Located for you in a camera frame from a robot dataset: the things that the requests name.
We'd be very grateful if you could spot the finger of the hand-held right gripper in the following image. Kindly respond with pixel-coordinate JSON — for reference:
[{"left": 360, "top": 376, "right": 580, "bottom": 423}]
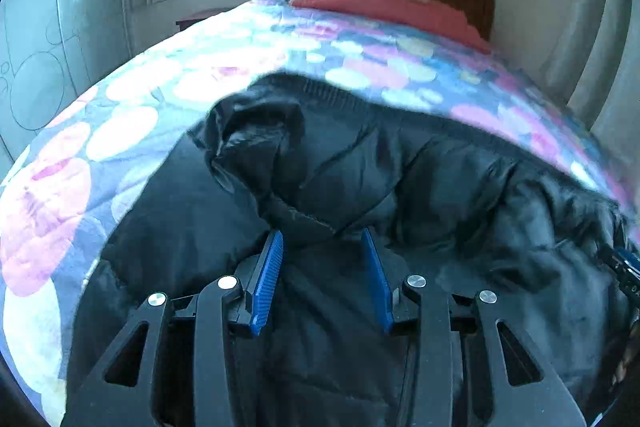
[{"left": 598, "top": 243, "right": 640, "bottom": 304}]

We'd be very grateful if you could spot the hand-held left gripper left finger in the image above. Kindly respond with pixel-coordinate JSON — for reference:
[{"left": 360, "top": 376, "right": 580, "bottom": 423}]
[{"left": 62, "top": 229, "right": 285, "bottom": 427}]

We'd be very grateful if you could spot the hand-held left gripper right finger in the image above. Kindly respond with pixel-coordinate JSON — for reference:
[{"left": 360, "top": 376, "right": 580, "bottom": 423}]
[{"left": 360, "top": 227, "right": 588, "bottom": 427}]

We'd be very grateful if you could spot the black quilted jacket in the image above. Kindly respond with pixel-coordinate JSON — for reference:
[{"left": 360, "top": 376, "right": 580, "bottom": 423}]
[{"left": 65, "top": 73, "right": 636, "bottom": 427}]

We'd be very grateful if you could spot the floral circle print bedspread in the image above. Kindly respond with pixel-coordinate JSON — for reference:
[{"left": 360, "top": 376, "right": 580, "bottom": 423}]
[{"left": 0, "top": 0, "right": 626, "bottom": 423}]

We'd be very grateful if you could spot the long grey curtain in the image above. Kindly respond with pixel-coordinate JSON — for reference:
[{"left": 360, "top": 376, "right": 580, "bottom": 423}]
[{"left": 547, "top": 0, "right": 633, "bottom": 130}]

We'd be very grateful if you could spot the wooden nightstand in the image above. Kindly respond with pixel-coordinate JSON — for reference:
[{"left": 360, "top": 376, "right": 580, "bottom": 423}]
[{"left": 176, "top": 7, "right": 236, "bottom": 32}]

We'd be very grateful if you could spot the glass door wardrobe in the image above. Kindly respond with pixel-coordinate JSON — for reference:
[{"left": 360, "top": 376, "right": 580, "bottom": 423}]
[{"left": 0, "top": 0, "right": 136, "bottom": 168}]

